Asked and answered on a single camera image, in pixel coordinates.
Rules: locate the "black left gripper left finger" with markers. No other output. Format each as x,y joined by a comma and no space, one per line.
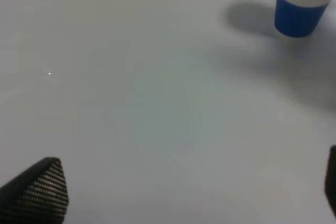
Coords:
37,195

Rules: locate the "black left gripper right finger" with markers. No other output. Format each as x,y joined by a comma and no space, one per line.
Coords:
329,187

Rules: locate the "blue and white paper cup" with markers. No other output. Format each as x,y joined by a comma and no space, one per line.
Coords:
298,18

